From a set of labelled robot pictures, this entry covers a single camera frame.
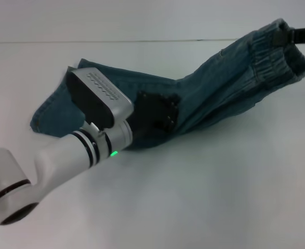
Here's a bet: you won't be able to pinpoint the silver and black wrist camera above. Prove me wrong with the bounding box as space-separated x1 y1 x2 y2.
66 67 134 128

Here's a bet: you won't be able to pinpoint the blue denim shorts with print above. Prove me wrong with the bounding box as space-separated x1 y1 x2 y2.
29 18 305 153

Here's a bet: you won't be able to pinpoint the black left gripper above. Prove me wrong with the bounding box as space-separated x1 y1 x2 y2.
129 90 182 137

